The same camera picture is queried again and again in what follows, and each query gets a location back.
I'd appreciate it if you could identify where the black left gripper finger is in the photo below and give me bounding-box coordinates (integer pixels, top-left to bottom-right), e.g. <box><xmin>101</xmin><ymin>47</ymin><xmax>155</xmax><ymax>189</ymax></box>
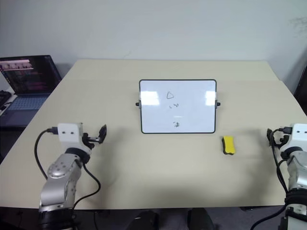
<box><xmin>98</xmin><ymin>124</ymin><xmax>108</xmax><ymax>144</ymax></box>

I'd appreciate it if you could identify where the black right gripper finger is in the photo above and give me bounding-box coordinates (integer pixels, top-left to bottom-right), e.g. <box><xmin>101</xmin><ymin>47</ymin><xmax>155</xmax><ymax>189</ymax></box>
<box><xmin>266</xmin><ymin>128</ymin><xmax>274</xmax><ymax>147</ymax></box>

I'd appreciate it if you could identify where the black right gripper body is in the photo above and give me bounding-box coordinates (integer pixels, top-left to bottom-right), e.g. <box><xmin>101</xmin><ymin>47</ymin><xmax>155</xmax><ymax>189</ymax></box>
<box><xmin>272</xmin><ymin>133</ymin><xmax>290</xmax><ymax>148</ymax></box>

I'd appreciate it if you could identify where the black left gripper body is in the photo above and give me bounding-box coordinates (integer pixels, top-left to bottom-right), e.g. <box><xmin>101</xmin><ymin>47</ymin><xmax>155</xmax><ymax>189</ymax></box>
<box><xmin>82</xmin><ymin>133</ymin><xmax>101</xmax><ymax>149</ymax></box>

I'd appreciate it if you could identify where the yellow and black eraser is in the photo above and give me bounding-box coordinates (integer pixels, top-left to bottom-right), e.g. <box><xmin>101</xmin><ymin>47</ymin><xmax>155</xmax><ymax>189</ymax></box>
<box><xmin>221</xmin><ymin>135</ymin><xmax>237</xmax><ymax>155</ymax></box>

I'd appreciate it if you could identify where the small black-framed whiteboard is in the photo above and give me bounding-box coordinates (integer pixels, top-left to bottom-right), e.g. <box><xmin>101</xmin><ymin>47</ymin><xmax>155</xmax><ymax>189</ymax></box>
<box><xmin>135</xmin><ymin>79</ymin><xmax>222</xmax><ymax>135</ymax></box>

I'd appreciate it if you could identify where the open blue laptop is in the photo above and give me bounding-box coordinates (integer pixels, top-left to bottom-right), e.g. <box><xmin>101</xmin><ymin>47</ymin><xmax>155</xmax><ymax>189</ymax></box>
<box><xmin>0</xmin><ymin>55</ymin><xmax>63</xmax><ymax>128</ymax></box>

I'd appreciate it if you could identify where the black device beside laptop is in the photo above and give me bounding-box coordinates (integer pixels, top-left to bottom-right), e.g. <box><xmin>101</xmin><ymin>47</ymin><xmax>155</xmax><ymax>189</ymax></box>
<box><xmin>0</xmin><ymin>89</ymin><xmax>13</xmax><ymax>111</ymax></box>

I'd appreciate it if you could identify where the dark rounded shape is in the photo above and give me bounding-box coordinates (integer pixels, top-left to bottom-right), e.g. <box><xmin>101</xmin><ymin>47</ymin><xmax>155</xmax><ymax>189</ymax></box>
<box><xmin>126</xmin><ymin>209</ymin><xmax>161</xmax><ymax>230</ymax></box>
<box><xmin>186</xmin><ymin>207</ymin><xmax>217</xmax><ymax>230</ymax></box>

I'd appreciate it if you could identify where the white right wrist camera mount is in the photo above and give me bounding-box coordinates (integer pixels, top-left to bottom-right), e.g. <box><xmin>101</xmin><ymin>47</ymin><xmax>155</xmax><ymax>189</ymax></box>
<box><xmin>279</xmin><ymin>123</ymin><xmax>307</xmax><ymax>154</ymax></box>

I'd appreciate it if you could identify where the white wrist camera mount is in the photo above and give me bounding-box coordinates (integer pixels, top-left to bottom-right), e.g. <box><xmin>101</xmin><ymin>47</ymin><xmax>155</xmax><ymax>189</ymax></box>
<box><xmin>57</xmin><ymin>123</ymin><xmax>93</xmax><ymax>155</ymax></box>
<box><xmin>279</xmin><ymin>123</ymin><xmax>307</xmax><ymax>154</ymax></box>

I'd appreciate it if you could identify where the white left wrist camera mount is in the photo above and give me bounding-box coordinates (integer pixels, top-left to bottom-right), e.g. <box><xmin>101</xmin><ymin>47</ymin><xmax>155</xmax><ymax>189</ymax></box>
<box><xmin>57</xmin><ymin>123</ymin><xmax>93</xmax><ymax>155</ymax></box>

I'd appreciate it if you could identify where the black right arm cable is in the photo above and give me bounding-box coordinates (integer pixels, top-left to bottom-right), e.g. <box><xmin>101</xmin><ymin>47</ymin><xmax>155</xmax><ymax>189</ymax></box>
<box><xmin>250</xmin><ymin>126</ymin><xmax>293</xmax><ymax>230</ymax></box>

